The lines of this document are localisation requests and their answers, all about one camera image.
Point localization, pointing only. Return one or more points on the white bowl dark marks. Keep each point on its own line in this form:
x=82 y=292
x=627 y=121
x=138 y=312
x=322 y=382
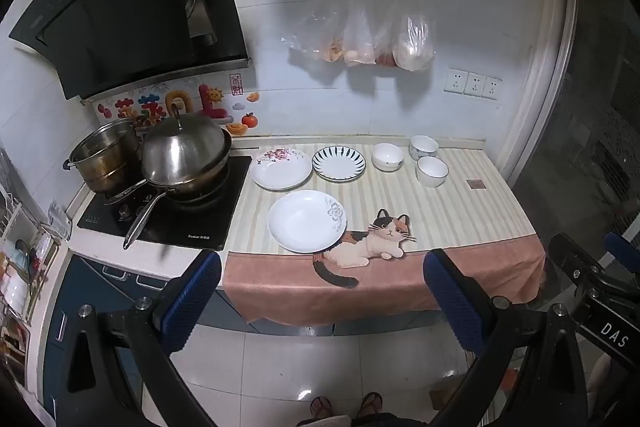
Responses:
x=387 y=157

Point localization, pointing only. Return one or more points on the person's right foot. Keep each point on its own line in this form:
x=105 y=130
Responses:
x=369 y=405

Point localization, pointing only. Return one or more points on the person's foot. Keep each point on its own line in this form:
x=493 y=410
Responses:
x=321 y=407
x=369 y=405

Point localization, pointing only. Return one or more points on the black induction cooktop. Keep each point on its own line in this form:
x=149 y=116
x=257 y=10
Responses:
x=200 y=222

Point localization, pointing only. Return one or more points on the steel wok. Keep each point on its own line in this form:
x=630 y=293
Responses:
x=205 y=189

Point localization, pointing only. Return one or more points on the steel wok lid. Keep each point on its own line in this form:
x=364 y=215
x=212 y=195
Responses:
x=182 y=152

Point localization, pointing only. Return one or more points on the white plate grey flower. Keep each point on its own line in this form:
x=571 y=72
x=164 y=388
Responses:
x=305 y=222

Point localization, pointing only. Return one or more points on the white storage rack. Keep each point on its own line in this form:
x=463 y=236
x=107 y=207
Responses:
x=20 y=287

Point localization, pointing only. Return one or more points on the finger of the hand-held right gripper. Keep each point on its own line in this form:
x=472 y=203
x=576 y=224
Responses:
x=572 y=259
x=624 y=247

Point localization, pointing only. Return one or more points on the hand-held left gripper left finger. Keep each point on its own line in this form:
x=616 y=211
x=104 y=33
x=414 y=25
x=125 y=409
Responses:
x=192 y=294

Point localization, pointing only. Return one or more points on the striped cat printed cloth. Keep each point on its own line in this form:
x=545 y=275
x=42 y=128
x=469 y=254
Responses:
x=450 y=217

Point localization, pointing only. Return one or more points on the clear plastic bag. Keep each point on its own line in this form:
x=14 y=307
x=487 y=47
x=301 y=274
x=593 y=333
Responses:
x=320 y=32
x=412 y=37
x=359 y=37

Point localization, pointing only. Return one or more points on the blue lower cabinet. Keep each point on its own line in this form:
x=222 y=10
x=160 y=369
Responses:
x=80 y=302

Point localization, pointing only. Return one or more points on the white plate pink floral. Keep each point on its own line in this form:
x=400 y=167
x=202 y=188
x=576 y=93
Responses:
x=280 y=169

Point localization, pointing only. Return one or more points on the black range hood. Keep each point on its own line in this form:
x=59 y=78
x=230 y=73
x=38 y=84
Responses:
x=130 y=7

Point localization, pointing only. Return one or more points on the person's left foot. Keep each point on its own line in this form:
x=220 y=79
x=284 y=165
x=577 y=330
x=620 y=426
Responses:
x=321 y=407

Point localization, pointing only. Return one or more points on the person's right forearm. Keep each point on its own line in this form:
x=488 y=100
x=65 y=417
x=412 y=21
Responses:
x=606 y=382

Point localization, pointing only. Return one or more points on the white wall outlet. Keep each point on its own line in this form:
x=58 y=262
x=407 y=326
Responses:
x=492 y=88
x=456 y=80
x=474 y=84

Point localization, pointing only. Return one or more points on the white bowl blue rim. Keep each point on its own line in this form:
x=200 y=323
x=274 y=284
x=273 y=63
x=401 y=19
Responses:
x=432 y=172

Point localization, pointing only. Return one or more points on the steel steamer pot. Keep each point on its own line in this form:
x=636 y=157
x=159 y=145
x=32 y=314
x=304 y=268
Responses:
x=102 y=157

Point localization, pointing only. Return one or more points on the glass sliding door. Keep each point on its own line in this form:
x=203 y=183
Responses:
x=590 y=122

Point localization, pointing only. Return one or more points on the white plate blue leaf pattern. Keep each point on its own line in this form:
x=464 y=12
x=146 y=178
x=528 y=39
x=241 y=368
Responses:
x=338 y=163

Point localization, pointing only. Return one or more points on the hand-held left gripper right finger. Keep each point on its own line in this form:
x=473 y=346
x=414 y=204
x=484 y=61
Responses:
x=450 y=297

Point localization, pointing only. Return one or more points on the colourful wall sticker sheet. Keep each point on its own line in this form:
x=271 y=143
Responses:
x=150 y=102

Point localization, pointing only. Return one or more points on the white bowl blue pattern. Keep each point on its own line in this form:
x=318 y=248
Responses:
x=424 y=148

